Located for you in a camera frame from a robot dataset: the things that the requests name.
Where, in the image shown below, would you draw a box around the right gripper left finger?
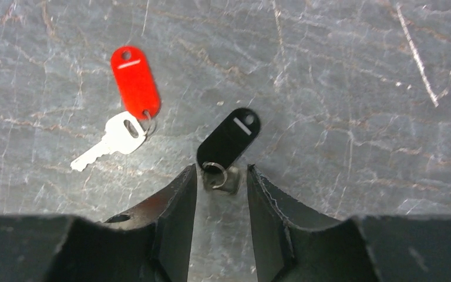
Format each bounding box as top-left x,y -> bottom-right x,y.
46,164 -> 197,281

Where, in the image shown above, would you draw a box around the key with red tag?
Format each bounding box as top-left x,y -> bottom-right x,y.
70,46 -> 161,172

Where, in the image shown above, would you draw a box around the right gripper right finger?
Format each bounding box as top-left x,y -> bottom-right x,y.
247,164 -> 378,281

